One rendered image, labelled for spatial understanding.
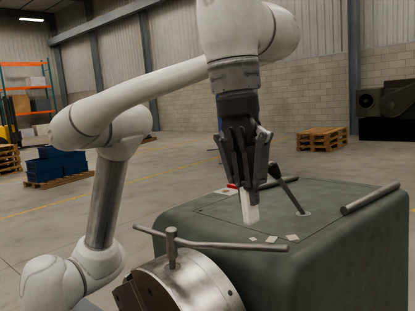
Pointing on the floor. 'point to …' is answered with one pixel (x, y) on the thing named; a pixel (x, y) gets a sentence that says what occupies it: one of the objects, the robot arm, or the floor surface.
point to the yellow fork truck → (11, 134)
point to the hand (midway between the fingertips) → (249, 204)
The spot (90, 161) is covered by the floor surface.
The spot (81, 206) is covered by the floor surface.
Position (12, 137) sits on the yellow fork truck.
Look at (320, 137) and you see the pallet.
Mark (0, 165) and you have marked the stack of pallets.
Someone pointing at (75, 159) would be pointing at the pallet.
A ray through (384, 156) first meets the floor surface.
